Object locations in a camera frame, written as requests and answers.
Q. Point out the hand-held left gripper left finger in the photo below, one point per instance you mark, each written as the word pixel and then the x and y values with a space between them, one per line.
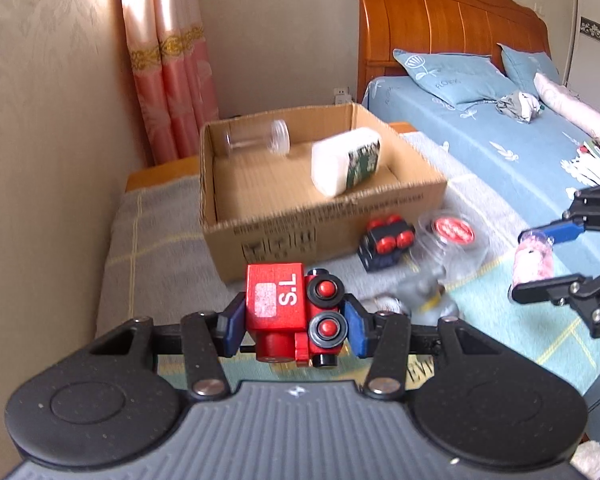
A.
pixel 231 324

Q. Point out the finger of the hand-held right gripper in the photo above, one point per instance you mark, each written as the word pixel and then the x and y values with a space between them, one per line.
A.
pixel 545 291
pixel 565 230

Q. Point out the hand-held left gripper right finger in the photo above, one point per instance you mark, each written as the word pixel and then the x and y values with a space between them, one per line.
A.
pixel 357 329

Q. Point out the pink white small toy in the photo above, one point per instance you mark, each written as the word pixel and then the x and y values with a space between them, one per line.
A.
pixel 530 260

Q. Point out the small clear shiny object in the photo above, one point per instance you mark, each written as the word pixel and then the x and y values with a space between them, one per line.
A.
pixel 391 305

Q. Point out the red wooden toy train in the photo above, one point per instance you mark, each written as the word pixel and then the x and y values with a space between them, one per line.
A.
pixel 275 327

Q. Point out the dark toy car red wheels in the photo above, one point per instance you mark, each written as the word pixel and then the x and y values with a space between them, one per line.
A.
pixel 380 258

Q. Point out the grey plastic toy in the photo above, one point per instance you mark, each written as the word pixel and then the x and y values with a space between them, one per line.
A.
pixel 422 292

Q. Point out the cardboard box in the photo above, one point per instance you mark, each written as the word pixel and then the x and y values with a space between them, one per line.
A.
pixel 290 232

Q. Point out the clear plastic container red label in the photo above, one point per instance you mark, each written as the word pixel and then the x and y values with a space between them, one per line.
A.
pixel 452 230

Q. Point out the colourful printed packets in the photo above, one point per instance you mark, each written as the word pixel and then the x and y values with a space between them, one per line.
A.
pixel 597 160

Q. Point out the grey plaid blanket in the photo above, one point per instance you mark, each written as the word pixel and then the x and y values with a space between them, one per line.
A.
pixel 155 240

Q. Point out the blue printed bedsheet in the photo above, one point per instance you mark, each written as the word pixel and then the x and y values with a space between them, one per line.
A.
pixel 480 140

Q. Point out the pink bolster pillow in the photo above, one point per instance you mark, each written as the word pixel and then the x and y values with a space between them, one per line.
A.
pixel 570 102

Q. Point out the grey white crumpled clothing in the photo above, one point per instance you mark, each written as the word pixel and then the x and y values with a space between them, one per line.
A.
pixel 517 106

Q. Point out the blue flower print pillow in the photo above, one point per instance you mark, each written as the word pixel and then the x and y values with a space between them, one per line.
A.
pixel 455 77
pixel 530 67

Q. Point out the white packet with green label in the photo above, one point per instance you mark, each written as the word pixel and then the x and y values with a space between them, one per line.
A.
pixel 330 165

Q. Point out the white fluffy cloth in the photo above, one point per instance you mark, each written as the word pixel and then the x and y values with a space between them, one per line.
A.
pixel 597 460

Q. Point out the clear plastic jar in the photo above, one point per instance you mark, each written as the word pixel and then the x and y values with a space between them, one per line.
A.
pixel 252 138

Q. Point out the pink gold patterned curtain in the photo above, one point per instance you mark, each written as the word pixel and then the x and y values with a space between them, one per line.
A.
pixel 175 85

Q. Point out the wooden bed headboard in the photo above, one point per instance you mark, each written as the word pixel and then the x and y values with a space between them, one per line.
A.
pixel 430 10

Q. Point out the white wall conduit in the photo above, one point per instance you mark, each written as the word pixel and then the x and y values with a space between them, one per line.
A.
pixel 574 15

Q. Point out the white wall socket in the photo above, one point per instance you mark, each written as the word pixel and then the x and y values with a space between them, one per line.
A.
pixel 342 96

